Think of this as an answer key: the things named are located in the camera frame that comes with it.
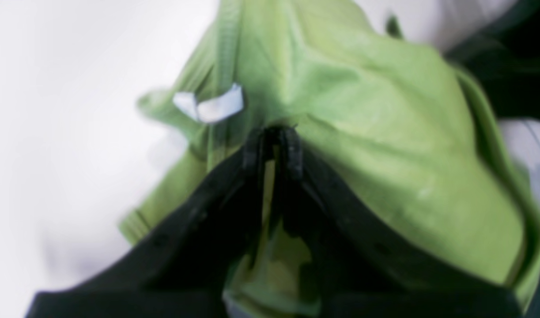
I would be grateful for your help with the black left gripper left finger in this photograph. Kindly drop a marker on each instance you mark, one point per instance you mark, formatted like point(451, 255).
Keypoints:
point(178, 270)

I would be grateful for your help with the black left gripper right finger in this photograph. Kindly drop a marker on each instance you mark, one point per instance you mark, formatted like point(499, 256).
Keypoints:
point(363, 268)

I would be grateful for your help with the green t-shirt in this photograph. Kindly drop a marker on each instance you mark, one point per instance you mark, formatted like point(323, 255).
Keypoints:
point(413, 137)

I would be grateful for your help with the white garment label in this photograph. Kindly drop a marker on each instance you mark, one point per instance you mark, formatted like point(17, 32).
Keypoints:
point(211, 110)

